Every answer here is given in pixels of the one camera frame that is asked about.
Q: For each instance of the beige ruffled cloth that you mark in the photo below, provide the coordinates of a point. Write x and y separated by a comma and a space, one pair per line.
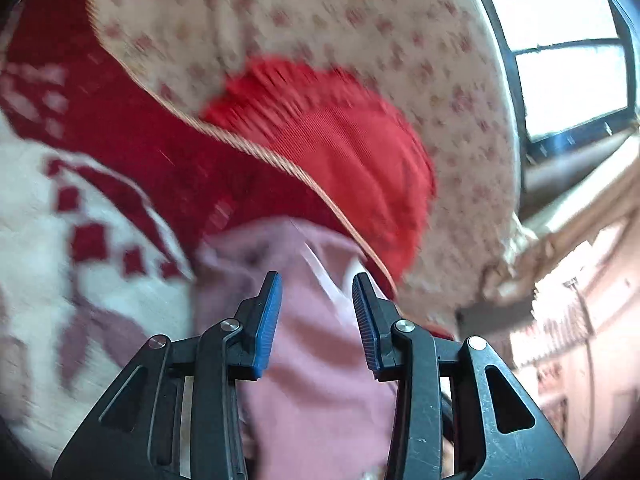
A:
505, 265

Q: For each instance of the pink long-sleeve shirt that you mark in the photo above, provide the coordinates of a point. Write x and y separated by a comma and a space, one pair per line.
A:
310, 360

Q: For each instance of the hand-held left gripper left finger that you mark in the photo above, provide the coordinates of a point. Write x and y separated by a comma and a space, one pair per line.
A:
265, 331

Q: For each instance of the floral beige pillow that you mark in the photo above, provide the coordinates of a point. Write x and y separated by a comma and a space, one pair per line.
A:
300, 10

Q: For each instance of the red ruffled pillow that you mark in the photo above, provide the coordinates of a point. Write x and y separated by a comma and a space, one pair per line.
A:
350, 160

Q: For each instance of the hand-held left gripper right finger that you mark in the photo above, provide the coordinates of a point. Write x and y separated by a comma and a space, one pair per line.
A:
362, 331

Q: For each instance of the dark-framed window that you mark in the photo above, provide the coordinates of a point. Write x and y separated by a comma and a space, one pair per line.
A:
515, 85

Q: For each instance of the red and white plush blanket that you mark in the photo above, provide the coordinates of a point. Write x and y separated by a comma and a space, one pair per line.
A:
125, 125

